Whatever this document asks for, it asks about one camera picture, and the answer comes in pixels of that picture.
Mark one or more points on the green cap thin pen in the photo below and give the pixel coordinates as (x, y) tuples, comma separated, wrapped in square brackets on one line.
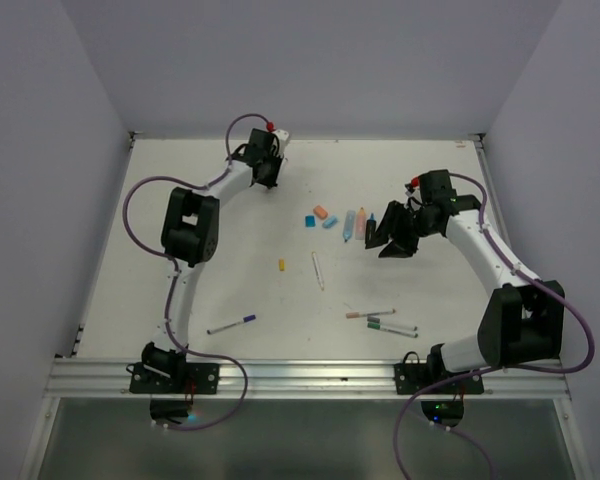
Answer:
[(405, 333)]

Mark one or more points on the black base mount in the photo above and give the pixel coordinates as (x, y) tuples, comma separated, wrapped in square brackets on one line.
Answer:
[(413, 374), (168, 372)]

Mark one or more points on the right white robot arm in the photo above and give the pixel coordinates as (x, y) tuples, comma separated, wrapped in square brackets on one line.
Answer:
[(523, 319)]

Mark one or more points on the orange highlighter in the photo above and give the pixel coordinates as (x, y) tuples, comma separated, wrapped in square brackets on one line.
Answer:
[(360, 224)]

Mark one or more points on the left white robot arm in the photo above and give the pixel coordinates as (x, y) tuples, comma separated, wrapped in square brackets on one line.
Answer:
[(190, 237)]

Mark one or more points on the yellow cap thin pen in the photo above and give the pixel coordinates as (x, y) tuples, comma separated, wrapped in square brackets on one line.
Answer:
[(317, 270)]

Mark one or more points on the black blue cap highlighter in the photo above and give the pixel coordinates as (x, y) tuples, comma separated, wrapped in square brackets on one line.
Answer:
[(370, 229)]

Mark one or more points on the purple cap thin pen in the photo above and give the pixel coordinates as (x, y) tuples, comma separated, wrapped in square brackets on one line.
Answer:
[(244, 320)]

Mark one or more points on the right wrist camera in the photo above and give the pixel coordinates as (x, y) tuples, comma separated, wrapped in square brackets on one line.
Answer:
[(412, 187)]

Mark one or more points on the light blue highlighter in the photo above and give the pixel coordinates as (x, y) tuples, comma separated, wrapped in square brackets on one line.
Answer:
[(348, 228)]

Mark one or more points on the orange cap thin pen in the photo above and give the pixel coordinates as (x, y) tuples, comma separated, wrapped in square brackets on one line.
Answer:
[(372, 313)]

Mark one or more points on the orange highlighter cap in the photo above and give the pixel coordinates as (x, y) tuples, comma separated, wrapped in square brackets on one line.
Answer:
[(320, 212)]

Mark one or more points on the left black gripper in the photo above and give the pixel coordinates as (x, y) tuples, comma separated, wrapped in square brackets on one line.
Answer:
[(271, 182)]

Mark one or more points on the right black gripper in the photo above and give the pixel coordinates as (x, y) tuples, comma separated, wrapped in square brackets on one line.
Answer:
[(389, 227)]

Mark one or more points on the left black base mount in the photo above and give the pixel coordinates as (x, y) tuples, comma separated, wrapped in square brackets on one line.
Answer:
[(168, 372)]

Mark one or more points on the aluminium front rail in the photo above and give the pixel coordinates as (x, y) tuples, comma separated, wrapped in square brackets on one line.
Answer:
[(294, 379)]

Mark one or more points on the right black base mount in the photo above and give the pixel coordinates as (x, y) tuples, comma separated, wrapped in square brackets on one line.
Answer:
[(413, 374)]

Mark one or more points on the grey cap thin pen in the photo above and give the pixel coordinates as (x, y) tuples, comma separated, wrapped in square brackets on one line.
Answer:
[(383, 323)]

